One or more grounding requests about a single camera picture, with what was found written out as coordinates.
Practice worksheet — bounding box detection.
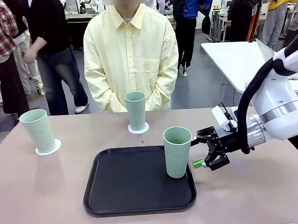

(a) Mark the white table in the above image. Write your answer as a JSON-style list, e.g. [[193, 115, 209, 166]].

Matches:
[[200, 38, 298, 99]]

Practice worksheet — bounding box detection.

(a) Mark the silver laptop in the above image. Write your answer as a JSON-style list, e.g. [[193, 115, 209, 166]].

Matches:
[[256, 36, 298, 83]]

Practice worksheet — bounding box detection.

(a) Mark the mint green cup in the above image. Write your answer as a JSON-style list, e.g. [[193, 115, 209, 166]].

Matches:
[[123, 91, 148, 131], [18, 108, 57, 154], [162, 125, 195, 179]]

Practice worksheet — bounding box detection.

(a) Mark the person's left forearm yellow sleeve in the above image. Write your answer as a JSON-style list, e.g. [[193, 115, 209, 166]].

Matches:
[[146, 65, 181, 110]]

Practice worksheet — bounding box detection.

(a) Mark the person in dark grey jacket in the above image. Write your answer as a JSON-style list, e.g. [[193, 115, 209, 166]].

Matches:
[[227, 0, 273, 43]]

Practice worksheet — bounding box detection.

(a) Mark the person in beige trousers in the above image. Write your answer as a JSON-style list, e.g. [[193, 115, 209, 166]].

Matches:
[[11, 30, 45, 97]]

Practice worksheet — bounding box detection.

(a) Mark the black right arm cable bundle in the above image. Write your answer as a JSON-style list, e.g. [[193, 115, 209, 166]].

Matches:
[[232, 57, 284, 155]]

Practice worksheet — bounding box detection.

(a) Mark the person's right forearm yellow sleeve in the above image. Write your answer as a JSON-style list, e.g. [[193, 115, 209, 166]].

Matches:
[[84, 68, 114, 114]]

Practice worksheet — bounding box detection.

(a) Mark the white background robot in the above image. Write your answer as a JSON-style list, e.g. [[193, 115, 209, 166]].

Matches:
[[77, 0, 99, 14]]

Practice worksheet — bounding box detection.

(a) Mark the black bag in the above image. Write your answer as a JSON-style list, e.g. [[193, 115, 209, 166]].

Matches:
[[201, 15, 212, 35]]

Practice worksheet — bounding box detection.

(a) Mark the grey background desk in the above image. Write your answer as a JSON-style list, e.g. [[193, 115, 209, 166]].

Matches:
[[208, 9, 231, 43]]

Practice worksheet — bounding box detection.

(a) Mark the black plastic tray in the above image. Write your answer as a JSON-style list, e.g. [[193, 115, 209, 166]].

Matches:
[[80, 143, 198, 218]]

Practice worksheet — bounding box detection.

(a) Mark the person in grey black clothes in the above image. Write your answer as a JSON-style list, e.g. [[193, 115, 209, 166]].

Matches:
[[287, 5, 298, 48]]

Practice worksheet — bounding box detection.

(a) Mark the orange and black post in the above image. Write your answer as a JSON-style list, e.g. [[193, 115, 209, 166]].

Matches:
[[244, 3, 264, 43]]

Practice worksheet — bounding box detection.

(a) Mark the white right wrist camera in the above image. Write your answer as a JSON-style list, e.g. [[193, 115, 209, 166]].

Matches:
[[211, 101, 241, 134]]

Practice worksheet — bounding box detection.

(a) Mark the person in yellow shirt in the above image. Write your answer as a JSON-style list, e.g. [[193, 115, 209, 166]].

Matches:
[[80, 0, 182, 115]]

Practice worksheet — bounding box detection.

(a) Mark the person with white sneakers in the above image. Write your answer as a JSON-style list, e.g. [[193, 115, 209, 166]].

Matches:
[[20, 0, 90, 118]]

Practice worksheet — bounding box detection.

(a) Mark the person in blue jacket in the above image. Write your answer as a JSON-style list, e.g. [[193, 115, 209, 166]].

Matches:
[[172, 0, 217, 77]]

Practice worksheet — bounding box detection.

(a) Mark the white scalloped paper coaster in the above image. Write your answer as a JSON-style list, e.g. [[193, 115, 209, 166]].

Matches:
[[127, 122, 151, 135], [34, 138, 63, 157]]

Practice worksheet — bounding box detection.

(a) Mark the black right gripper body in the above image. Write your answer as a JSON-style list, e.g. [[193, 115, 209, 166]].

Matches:
[[215, 131, 245, 155]]

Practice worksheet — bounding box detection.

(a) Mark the black background desk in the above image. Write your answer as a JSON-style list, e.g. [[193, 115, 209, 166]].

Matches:
[[65, 13, 98, 51]]

